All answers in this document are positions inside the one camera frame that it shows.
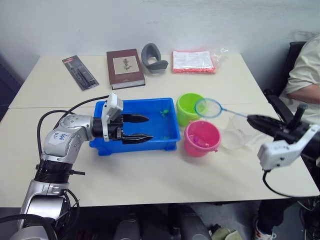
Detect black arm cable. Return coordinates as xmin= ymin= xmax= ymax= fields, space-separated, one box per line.
xmin=261 ymin=168 xmax=320 ymax=200
xmin=36 ymin=94 xmax=112 ymax=161

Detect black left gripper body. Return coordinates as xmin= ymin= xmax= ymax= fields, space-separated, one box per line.
xmin=107 ymin=113 xmax=126 ymax=145

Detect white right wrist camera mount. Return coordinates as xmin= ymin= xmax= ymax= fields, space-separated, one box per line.
xmin=257 ymin=124 xmax=320 ymax=171

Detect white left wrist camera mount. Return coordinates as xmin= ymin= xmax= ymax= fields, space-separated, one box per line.
xmin=101 ymin=92 xmax=125 ymax=143

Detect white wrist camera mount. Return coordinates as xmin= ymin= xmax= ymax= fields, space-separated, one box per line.
xmin=101 ymin=92 xmax=125 ymax=143
xmin=257 ymin=124 xmax=320 ymax=171

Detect pink plastic bucket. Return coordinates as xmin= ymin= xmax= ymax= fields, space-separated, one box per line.
xmin=184 ymin=119 xmax=222 ymax=158

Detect black tool blister pack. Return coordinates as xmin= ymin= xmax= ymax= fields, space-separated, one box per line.
xmin=61 ymin=54 xmax=100 ymax=91

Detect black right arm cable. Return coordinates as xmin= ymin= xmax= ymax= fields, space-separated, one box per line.
xmin=261 ymin=168 xmax=320 ymax=200

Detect red sheets in clear bag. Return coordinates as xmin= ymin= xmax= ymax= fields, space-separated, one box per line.
xmin=171 ymin=47 xmax=230 ymax=75

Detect dark rounded shape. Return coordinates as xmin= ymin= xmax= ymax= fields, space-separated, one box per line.
xmin=172 ymin=204 xmax=211 ymax=240
xmin=113 ymin=217 xmax=141 ymax=240

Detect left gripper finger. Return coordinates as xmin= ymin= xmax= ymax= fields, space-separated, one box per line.
xmin=121 ymin=134 xmax=154 ymax=146
xmin=121 ymin=113 xmax=150 ymax=124

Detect black office chair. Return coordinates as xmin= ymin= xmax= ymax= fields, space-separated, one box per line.
xmin=262 ymin=41 xmax=320 ymax=176

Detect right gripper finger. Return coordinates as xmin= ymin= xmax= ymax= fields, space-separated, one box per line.
xmin=246 ymin=118 xmax=284 ymax=137
xmin=246 ymin=114 xmax=286 ymax=129

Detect grey foam face pad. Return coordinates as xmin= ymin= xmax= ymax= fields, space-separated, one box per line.
xmin=140 ymin=42 xmax=170 ymax=75

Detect small blue fish net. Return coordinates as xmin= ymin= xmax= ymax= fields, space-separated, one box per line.
xmin=194 ymin=97 xmax=251 ymax=119

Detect clear plastic measuring cup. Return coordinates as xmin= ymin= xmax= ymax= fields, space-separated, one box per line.
xmin=221 ymin=114 xmax=263 ymax=153

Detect blue plastic tub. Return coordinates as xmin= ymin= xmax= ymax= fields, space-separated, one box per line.
xmin=89 ymin=97 xmax=182 ymax=156

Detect dark red hardcover book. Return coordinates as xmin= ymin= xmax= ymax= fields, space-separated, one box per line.
xmin=106 ymin=48 xmax=147 ymax=91

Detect person in cream shirt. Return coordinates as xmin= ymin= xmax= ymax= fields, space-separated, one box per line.
xmin=253 ymin=33 xmax=320 ymax=240

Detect green plastic bucket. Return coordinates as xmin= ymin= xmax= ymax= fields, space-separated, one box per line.
xmin=176 ymin=92 xmax=206 ymax=127

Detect dark grey cabinet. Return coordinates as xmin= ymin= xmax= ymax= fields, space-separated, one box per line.
xmin=0 ymin=52 xmax=24 ymax=123

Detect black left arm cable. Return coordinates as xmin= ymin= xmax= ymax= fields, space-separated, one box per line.
xmin=36 ymin=94 xmax=112 ymax=161

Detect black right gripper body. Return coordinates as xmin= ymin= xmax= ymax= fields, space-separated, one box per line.
xmin=273 ymin=104 xmax=311 ymax=144

